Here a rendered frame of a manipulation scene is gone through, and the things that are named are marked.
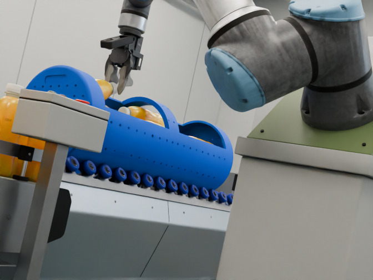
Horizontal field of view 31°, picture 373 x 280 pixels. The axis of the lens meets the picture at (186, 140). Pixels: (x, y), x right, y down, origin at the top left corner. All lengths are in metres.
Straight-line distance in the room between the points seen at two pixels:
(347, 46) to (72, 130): 0.62
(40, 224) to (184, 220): 0.91
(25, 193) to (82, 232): 0.39
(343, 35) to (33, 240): 0.80
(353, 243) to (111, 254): 0.96
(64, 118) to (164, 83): 5.76
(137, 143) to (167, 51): 5.23
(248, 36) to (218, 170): 1.18
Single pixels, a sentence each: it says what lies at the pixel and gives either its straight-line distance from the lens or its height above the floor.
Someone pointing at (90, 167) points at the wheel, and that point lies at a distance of 1.91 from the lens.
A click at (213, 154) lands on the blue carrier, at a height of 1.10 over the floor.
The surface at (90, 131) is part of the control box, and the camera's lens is 1.54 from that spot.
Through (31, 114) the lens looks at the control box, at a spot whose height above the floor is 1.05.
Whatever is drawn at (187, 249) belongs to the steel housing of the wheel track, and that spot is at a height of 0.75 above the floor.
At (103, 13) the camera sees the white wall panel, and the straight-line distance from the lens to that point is 6.55.
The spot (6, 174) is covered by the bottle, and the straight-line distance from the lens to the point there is 1.57.
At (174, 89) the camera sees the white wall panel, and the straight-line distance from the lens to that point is 7.33.
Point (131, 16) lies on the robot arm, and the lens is 2.15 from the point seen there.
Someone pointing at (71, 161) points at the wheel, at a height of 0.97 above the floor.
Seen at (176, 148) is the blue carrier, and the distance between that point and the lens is 2.20.
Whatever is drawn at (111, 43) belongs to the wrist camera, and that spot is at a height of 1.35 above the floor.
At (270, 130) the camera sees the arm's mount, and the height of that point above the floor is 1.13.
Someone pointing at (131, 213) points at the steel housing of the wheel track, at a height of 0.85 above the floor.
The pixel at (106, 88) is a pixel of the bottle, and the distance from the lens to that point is 2.06.
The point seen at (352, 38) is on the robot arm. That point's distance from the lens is 1.41.
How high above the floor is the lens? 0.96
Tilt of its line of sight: 4 degrees up
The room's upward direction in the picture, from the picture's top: 12 degrees clockwise
